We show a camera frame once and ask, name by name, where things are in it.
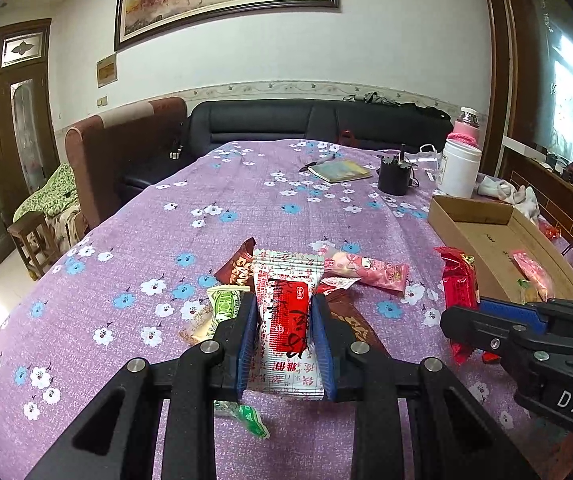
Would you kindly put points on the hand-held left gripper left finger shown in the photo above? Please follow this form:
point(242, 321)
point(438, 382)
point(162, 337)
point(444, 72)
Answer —
point(246, 347)

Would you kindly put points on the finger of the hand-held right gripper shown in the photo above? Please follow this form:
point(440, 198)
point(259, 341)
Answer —
point(511, 312)
point(471, 327)

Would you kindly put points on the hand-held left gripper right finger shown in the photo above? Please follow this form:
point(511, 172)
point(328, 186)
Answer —
point(324, 347)

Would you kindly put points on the large red snack packet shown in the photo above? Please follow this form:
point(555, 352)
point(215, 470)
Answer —
point(458, 280)

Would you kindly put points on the cardboard box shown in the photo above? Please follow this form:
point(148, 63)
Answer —
point(491, 245)

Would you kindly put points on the white and red snack packet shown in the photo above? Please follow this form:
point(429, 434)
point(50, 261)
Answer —
point(286, 280)

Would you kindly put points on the small green snack packet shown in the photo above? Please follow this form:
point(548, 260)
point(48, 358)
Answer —
point(526, 291)

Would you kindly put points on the brown snack packet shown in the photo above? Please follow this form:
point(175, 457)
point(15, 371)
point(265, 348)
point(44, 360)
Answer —
point(236, 270)
point(356, 325)

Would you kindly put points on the pink wrapped snack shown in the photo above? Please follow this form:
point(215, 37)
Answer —
point(533, 272)

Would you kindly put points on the green and white snack packet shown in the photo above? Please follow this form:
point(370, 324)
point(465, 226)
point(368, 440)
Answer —
point(224, 305)

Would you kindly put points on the beige snack packet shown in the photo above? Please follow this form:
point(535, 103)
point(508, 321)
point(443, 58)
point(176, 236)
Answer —
point(196, 327)

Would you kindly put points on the small red white packet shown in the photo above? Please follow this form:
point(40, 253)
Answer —
point(336, 285)

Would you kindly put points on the small green candy packet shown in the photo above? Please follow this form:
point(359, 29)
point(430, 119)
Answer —
point(249, 417)

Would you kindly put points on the red wrapper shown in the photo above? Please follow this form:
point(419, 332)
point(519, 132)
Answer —
point(549, 231)

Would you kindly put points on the pink snack packet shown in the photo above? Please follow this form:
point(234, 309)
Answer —
point(366, 267)

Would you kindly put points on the white cloth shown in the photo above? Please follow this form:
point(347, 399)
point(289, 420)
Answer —
point(508, 195)

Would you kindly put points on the wooden bench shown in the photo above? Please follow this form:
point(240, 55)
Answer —
point(556, 200)

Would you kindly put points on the white plastic jar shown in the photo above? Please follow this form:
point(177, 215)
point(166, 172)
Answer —
point(458, 170)

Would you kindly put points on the purple floral tablecloth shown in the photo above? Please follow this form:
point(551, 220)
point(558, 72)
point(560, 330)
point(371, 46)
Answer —
point(141, 235)

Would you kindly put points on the black cup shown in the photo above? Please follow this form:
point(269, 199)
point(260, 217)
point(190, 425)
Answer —
point(392, 177)

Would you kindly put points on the clear plastic bag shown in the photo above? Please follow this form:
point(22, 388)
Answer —
point(431, 155)

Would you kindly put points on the yellow green notebook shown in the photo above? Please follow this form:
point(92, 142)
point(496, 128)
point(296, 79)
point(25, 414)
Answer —
point(341, 171)

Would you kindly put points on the black pen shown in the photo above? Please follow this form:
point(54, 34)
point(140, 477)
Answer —
point(314, 164)

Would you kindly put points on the pink bottle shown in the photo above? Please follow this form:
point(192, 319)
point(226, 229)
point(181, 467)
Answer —
point(467, 127)

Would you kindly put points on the black leather sofa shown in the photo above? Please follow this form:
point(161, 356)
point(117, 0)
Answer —
point(266, 122)

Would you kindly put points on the brown armchair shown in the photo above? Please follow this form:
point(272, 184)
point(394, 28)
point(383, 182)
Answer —
point(116, 160)

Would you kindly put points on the window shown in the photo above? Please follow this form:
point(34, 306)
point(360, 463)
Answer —
point(571, 85)

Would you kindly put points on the dark clutter on sofa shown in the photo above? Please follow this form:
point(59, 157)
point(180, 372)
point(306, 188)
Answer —
point(391, 101)

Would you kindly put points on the wooden stool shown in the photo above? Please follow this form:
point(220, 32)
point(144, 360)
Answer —
point(29, 240)

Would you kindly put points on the green patterned blanket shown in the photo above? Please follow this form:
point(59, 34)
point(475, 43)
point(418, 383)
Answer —
point(46, 192)

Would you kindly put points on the wall socket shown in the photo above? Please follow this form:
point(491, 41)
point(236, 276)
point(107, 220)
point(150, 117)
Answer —
point(102, 101)

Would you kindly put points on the gold wall plaque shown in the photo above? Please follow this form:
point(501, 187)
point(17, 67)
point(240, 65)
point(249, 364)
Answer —
point(107, 70)

